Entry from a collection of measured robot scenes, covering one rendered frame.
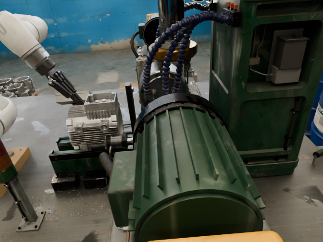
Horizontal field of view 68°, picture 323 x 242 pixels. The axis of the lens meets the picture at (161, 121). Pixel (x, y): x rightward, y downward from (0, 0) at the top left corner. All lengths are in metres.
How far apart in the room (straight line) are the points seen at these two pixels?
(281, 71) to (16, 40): 0.93
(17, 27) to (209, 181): 0.92
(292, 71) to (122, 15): 5.79
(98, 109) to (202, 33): 5.82
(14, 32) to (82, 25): 5.66
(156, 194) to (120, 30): 6.32
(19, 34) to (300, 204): 1.19
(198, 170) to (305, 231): 0.74
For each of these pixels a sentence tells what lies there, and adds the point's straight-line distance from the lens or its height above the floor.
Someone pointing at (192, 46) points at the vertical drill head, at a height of 1.33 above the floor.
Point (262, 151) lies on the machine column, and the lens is 1.03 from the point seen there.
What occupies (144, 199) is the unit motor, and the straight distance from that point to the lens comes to 0.31.
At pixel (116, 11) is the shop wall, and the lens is 6.49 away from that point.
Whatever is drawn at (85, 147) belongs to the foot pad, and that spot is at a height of 0.97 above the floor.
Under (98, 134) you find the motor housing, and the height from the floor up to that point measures 1.03.
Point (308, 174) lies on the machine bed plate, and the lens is 1.21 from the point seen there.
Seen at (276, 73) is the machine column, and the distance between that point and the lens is 0.90.
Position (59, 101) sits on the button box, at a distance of 1.32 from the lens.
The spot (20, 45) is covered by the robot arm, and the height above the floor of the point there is 1.37.
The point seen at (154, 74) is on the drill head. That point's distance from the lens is 1.19.
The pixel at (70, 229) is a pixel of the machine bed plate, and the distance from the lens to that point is 1.00.
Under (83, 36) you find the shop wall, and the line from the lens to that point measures 6.73.
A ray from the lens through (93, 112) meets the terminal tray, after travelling 1.00.
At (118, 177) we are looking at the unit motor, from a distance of 0.36.
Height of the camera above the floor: 1.55
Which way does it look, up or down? 31 degrees down
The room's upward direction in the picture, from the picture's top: 5 degrees counter-clockwise
